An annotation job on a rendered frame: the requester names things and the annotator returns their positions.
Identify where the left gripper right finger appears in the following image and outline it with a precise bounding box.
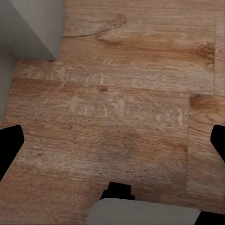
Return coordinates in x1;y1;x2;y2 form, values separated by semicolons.
210;124;225;162

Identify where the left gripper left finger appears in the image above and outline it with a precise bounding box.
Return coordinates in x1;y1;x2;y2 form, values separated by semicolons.
0;125;24;181

